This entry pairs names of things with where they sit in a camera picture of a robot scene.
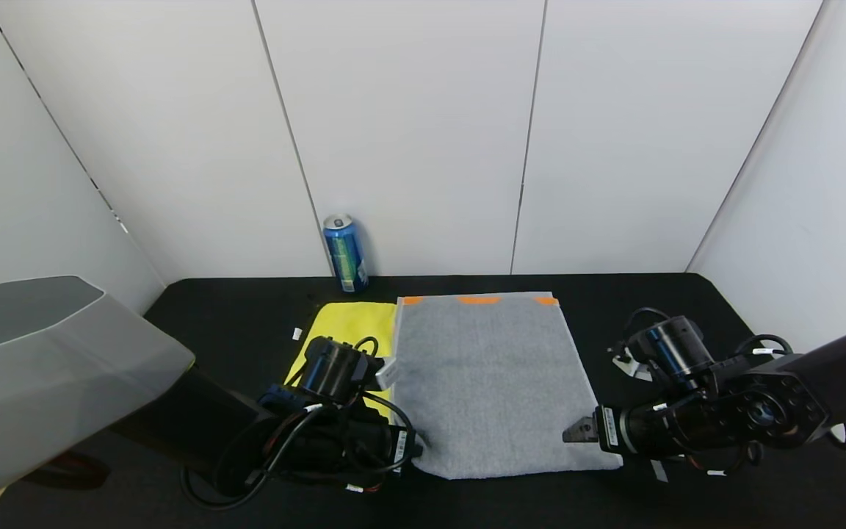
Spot right arm labelled black cable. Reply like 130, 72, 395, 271
735, 334, 795, 362

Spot left arm labelled black cable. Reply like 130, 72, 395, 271
181, 393, 416, 511

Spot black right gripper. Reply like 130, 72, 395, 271
562, 401, 674, 457

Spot blue drink can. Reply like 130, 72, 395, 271
323, 214, 370, 294

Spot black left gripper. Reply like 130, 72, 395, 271
385, 425, 424, 475

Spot right wrist camera black cable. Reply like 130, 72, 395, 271
609, 307, 672, 361

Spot grey towel with orange marks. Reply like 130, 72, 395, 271
391, 292, 623, 481

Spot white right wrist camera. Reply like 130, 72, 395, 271
612, 353, 651, 381

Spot arm labelled black cable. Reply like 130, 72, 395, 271
181, 393, 416, 511
735, 334, 795, 362

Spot yellow towel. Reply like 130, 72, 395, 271
285, 302, 399, 423

